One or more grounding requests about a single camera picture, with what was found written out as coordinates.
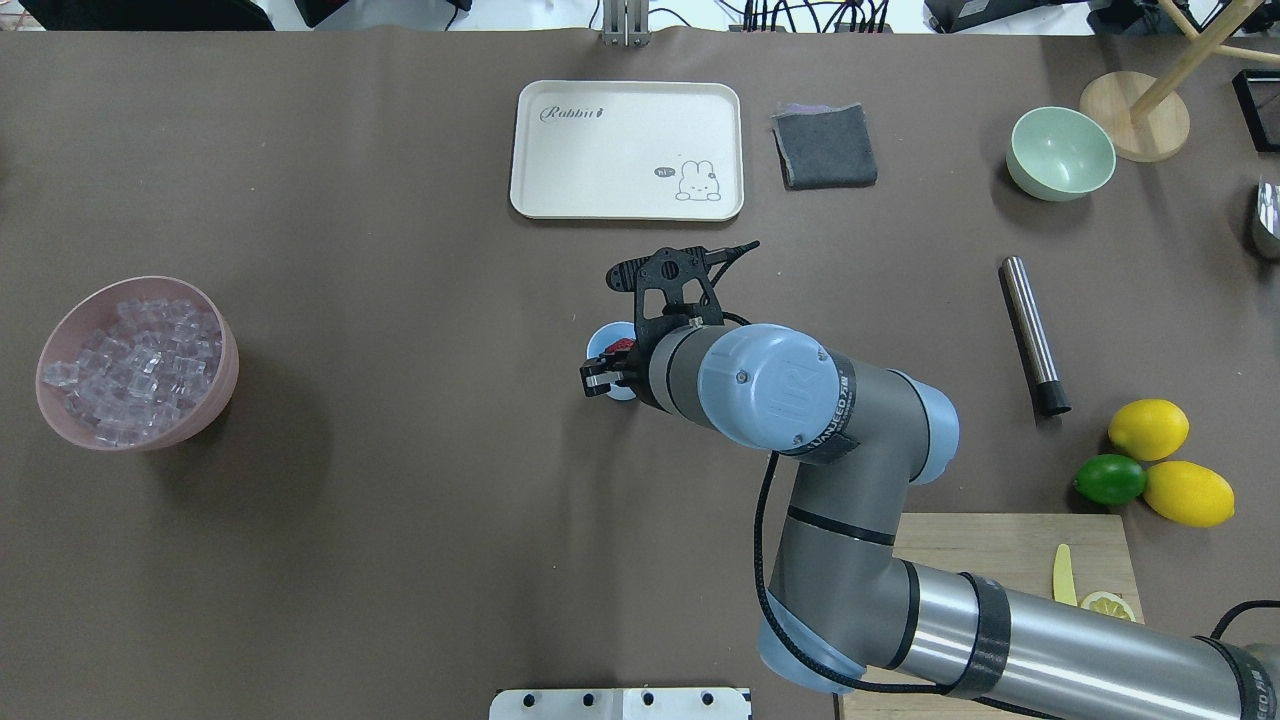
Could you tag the steel ice scoop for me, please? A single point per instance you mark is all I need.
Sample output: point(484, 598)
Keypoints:
point(1265, 222)

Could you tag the light blue plastic cup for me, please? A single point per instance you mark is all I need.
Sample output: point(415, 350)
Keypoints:
point(606, 337)

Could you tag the wooden cup tree stand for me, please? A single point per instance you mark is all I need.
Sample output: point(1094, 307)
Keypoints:
point(1142, 115)

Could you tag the cream rabbit tray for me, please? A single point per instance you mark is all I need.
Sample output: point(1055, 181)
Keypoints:
point(627, 150)

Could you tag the yellow plastic knife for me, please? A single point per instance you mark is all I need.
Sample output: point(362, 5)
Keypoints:
point(1063, 580)

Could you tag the red strawberry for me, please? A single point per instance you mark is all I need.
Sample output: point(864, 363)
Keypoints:
point(618, 347)

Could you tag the aluminium frame post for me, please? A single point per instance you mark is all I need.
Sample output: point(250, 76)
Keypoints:
point(625, 23)

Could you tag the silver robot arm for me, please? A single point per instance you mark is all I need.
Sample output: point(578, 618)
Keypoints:
point(841, 611)

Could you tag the pink bowl of ice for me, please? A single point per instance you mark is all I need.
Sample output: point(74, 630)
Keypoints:
point(145, 363)

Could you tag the steel muddler black tip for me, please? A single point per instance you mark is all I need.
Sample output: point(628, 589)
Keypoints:
point(1047, 391)

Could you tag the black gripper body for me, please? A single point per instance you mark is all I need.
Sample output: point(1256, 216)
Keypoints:
point(637, 371)

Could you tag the yellow lemon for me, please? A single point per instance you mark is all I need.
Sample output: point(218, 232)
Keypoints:
point(1189, 494)
point(1149, 429)

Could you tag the mint green bowl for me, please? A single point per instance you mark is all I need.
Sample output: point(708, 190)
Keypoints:
point(1058, 154)

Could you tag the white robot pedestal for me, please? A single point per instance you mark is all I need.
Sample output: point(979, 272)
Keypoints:
point(624, 703)

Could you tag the black wooden glass tray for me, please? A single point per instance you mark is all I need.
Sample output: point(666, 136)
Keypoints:
point(1257, 92)

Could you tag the green lime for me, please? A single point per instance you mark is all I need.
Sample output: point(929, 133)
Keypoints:
point(1110, 479)

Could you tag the wooden cutting board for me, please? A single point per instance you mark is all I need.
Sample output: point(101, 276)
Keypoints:
point(1017, 550)

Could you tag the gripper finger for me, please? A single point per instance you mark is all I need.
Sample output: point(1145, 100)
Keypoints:
point(611, 378)

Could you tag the grey folded cloth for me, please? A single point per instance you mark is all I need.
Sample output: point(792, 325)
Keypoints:
point(823, 148)

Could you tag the lemon slice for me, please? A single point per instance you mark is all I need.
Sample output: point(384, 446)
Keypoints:
point(1109, 604)

